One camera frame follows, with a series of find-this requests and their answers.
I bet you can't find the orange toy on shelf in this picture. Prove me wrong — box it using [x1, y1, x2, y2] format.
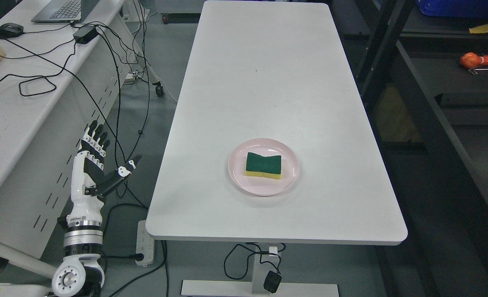
[460, 52, 488, 69]

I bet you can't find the white power strip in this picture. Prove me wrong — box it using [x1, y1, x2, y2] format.
[135, 220, 155, 266]

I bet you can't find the black computer mouse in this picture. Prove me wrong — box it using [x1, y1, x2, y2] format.
[0, 23, 25, 39]

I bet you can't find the blue plastic bin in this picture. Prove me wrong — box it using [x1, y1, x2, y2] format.
[415, 0, 488, 19]

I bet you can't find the black plug under table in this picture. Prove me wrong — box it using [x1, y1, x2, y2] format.
[263, 271, 282, 294]

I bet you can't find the pink plate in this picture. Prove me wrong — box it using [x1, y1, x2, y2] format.
[227, 138, 299, 197]

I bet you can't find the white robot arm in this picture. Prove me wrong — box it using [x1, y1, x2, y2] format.
[52, 215, 105, 297]

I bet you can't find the dark metal shelf rack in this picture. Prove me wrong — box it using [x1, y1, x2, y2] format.
[355, 0, 488, 297]

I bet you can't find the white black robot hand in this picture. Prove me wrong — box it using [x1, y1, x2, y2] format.
[66, 120, 142, 226]

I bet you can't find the yellow green sponge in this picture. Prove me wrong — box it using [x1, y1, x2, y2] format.
[245, 152, 282, 180]

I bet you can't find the white side desk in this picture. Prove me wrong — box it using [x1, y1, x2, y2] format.
[0, 0, 145, 281]

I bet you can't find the grey laptop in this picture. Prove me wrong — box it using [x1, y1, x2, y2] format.
[31, 0, 99, 23]

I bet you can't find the white table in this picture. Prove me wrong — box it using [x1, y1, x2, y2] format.
[146, 1, 407, 297]

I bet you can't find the black power adapter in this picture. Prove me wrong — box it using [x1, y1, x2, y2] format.
[73, 24, 98, 45]

